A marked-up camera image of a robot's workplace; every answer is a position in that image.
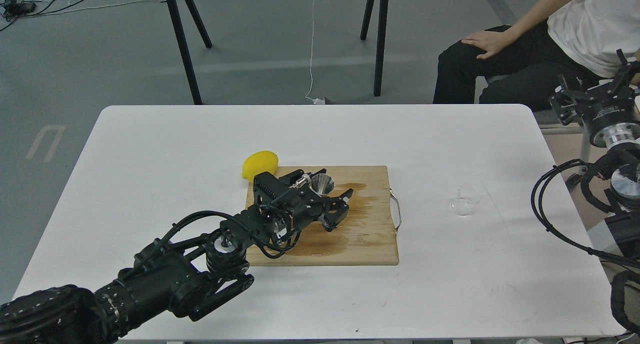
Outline clear glass cup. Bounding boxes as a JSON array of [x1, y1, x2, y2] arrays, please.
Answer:
[[450, 184, 482, 216]]

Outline wooden cutting board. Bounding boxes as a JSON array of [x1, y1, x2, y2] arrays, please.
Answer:
[[247, 166, 399, 266]]

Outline steel jigger measuring cup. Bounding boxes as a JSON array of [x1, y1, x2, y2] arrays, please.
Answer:
[[309, 173, 335, 197]]

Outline yellow lemon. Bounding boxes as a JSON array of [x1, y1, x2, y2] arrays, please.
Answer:
[[242, 150, 279, 182]]

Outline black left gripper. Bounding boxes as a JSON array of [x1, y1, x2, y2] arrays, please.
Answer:
[[253, 170, 354, 234]]

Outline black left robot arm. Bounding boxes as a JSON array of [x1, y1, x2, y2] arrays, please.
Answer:
[[1, 169, 354, 343]]

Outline black cables on floor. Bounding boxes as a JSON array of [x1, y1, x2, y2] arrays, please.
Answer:
[[0, 0, 161, 32]]

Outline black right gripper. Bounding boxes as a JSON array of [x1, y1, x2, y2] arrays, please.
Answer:
[[549, 49, 640, 149]]

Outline seated person white shirt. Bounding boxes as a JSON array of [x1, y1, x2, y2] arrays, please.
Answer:
[[432, 0, 640, 112]]

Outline white hanging cable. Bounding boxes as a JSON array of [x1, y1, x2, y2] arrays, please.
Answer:
[[300, 0, 326, 105]]

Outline black legged background table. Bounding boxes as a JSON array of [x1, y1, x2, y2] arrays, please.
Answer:
[[125, 0, 402, 105]]

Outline grey chair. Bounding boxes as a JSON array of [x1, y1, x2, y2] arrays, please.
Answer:
[[485, 74, 596, 187]]

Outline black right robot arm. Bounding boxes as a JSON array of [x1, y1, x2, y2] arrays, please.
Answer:
[[530, 50, 640, 334]]

